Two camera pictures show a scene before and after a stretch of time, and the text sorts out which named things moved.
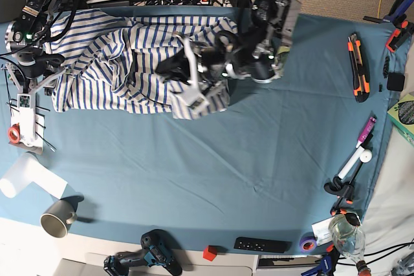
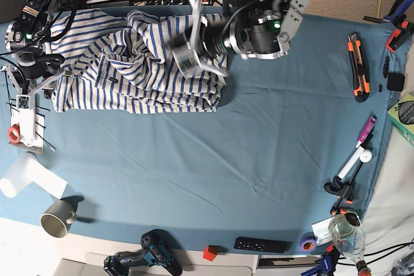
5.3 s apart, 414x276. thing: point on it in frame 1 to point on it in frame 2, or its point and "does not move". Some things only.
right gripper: x=210 y=66 to x=210 y=36
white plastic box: x=27 y=125 does not move
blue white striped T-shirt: x=109 y=62 does not move
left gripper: x=35 y=68 does not move
